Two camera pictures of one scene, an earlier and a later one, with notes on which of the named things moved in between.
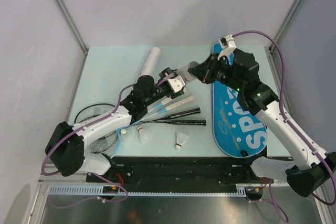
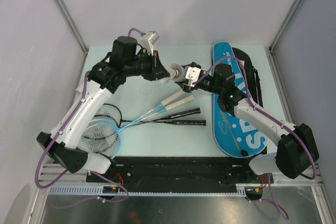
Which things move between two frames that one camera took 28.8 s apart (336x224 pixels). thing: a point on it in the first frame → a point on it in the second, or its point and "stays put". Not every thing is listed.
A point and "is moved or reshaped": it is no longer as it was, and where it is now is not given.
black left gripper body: (160, 89) → (146, 66)
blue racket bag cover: (237, 132) stays put
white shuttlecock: (180, 138) is moved or reshaped
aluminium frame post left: (69, 17) stays put
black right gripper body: (218, 71) → (205, 83)
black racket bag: (251, 159) is moved or reshaped
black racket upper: (93, 110) stays put
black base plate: (182, 170) stays put
